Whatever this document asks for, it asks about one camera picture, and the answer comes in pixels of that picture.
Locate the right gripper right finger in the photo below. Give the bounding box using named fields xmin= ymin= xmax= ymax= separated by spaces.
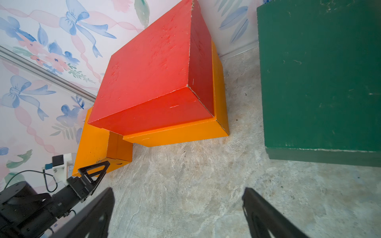
xmin=242 ymin=187 xmax=308 ymax=238

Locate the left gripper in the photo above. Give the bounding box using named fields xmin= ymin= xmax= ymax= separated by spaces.
xmin=52 ymin=161 xmax=110 ymax=208

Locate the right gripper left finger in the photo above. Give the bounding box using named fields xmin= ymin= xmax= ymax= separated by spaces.
xmin=51 ymin=187 xmax=115 ymax=238

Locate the orange shoebox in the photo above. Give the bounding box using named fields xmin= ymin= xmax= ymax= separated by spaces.
xmin=123 ymin=42 xmax=230 ymax=147
xmin=72 ymin=108 xmax=133 ymax=177

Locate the red shoebox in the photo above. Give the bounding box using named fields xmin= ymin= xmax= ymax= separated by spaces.
xmin=88 ymin=1 xmax=215 ymax=135

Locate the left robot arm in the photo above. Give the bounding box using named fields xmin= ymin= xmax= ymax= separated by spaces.
xmin=1 ymin=161 xmax=110 ymax=238

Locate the green shoebox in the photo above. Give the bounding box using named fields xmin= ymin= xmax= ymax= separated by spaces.
xmin=257 ymin=1 xmax=381 ymax=167

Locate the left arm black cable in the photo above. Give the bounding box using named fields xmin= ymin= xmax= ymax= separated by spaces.
xmin=2 ymin=169 xmax=59 ymax=193

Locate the left corner aluminium post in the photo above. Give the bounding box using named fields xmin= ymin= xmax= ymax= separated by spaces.
xmin=1 ymin=46 xmax=96 ymax=102

